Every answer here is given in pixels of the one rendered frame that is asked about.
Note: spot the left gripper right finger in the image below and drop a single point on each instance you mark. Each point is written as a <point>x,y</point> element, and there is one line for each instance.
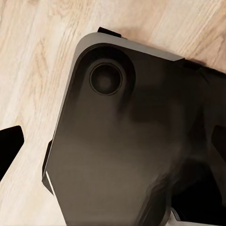
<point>218,139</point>

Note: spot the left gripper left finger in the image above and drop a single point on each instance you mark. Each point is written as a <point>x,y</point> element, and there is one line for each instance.
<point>11,141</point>

